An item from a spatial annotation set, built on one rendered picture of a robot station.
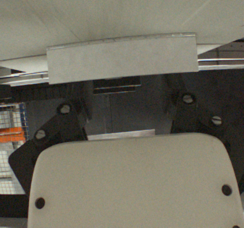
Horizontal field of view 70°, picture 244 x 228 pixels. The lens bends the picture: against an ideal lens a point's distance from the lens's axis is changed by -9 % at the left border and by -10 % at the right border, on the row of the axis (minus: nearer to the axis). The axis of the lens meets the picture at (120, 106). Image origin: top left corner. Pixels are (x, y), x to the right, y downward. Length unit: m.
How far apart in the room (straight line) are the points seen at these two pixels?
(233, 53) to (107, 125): 0.49
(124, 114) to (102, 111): 0.08
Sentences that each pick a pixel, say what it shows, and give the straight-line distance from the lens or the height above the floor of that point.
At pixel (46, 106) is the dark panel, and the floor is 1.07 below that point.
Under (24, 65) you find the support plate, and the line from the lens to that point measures 0.18.
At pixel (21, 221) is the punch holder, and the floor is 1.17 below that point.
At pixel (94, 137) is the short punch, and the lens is 0.23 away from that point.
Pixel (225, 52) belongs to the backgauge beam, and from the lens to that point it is 0.57.
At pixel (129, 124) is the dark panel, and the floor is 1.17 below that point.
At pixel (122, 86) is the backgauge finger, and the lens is 0.42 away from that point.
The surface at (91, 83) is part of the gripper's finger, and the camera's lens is 0.16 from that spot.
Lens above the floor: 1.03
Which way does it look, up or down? 5 degrees up
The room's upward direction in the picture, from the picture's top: 175 degrees clockwise
